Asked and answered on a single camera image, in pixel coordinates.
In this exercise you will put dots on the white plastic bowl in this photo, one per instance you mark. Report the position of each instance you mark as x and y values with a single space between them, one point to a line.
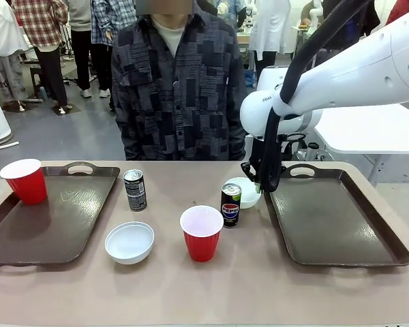
246 194
129 242

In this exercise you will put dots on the person in patchwork shirt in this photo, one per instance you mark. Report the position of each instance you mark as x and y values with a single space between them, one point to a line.
177 95

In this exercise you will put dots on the person in red plaid shirt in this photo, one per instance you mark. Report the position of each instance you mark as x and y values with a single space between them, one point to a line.
44 41

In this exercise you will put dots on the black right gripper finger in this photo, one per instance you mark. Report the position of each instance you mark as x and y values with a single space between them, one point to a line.
248 169
258 187

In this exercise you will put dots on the white side table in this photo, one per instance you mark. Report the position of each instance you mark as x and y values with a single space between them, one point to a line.
371 129

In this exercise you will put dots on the black stool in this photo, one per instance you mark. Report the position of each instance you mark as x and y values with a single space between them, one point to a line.
37 80

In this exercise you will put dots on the person in red top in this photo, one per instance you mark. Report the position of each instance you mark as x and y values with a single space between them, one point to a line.
407 10

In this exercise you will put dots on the person in dark jacket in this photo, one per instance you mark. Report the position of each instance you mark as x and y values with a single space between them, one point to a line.
361 18

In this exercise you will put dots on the red plastic party cup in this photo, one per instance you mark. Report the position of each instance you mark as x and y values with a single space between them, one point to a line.
201 235
25 182

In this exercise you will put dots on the person in blue plaid shirt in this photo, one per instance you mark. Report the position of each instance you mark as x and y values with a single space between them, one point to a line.
102 34

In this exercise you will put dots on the white tube on floor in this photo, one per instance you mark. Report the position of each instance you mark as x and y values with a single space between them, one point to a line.
4 144

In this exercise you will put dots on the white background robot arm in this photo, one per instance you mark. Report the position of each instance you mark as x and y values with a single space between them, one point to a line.
315 13

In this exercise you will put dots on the person in white lab coat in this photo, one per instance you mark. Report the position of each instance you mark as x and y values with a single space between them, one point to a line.
271 30

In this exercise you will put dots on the black can with grey print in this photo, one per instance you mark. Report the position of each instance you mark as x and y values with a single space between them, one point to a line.
135 190

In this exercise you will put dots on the person in white top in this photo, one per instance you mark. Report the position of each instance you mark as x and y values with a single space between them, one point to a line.
3 51

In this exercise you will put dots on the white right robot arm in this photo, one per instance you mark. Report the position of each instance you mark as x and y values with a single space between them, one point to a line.
347 78

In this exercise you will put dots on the person in grey top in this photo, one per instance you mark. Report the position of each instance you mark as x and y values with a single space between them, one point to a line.
80 41

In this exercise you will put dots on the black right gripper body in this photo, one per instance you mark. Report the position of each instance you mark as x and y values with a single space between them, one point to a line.
259 153

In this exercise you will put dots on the brown plastic serving tray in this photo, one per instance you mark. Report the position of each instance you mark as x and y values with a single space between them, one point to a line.
330 218
54 218

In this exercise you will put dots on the black Pepsi can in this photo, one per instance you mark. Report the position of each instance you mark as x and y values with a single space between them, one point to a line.
231 207

